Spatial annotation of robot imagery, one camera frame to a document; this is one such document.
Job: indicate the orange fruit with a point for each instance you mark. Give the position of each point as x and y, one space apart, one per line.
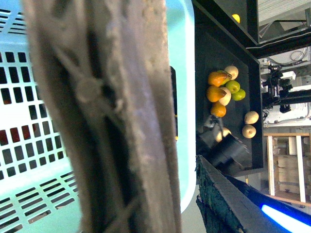
218 110

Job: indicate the orange pear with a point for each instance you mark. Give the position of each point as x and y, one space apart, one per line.
215 93
217 78

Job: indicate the light blue plastic basket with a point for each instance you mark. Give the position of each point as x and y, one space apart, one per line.
38 189

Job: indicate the orange pear lower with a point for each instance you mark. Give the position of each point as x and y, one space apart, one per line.
215 93

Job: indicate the black fruit display shelf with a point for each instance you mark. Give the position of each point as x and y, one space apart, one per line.
216 47

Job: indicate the green apple upper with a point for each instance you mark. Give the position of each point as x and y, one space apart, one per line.
233 86

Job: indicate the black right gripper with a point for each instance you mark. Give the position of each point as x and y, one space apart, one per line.
224 208

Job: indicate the green apple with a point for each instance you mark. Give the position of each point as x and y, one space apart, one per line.
233 86
239 95

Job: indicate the beige pear right lower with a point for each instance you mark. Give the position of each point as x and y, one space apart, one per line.
249 131

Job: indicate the orange pear upper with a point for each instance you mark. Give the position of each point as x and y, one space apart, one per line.
217 78

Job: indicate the beige pear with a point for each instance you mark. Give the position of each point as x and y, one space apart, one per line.
249 131
233 71
251 117

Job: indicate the wooden frame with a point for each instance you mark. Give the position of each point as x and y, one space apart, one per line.
289 167

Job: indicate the beige pear top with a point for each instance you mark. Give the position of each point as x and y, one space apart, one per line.
233 71

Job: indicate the beige pear right upper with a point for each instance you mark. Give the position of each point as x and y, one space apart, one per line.
251 117

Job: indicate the green apple lower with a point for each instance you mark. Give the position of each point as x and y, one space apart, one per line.
239 95

